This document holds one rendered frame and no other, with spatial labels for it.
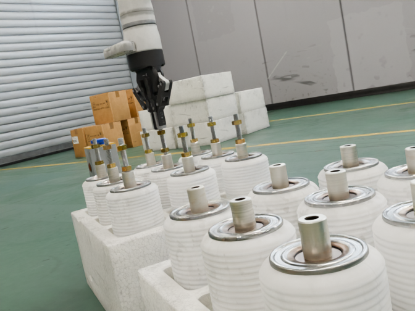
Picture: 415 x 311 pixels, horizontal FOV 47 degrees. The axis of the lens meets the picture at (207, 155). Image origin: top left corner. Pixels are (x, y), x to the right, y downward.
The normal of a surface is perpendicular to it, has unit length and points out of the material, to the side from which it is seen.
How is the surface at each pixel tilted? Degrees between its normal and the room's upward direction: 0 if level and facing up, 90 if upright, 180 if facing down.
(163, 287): 0
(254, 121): 90
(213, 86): 90
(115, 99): 90
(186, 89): 90
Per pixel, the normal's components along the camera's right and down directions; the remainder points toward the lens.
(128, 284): 0.41, 0.04
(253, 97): 0.77, -0.07
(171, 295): -0.19, -0.97
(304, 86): -0.62, 0.22
